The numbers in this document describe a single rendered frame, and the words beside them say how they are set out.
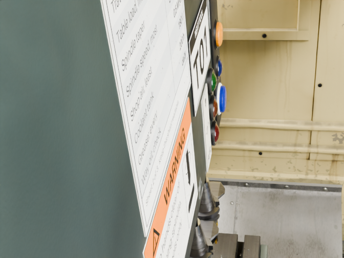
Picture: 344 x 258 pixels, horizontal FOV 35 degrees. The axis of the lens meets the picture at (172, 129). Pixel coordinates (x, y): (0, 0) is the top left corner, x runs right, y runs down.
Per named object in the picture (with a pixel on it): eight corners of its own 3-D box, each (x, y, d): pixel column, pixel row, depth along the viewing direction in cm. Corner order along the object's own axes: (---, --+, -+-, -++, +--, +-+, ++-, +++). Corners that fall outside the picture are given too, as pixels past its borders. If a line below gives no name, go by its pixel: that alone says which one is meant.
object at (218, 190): (226, 184, 113) (226, 180, 113) (223, 201, 109) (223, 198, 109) (193, 181, 115) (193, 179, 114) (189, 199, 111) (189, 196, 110)
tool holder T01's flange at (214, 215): (190, 202, 111) (189, 193, 110) (219, 201, 110) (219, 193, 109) (189, 225, 106) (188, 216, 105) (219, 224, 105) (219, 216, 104)
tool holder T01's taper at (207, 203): (193, 196, 109) (190, 172, 105) (215, 196, 108) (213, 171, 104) (192, 213, 105) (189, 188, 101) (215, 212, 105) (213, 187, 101)
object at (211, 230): (220, 222, 105) (220, 219, 104) (216, 243, 101) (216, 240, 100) (185, 219, 106) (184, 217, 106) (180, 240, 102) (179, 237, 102)
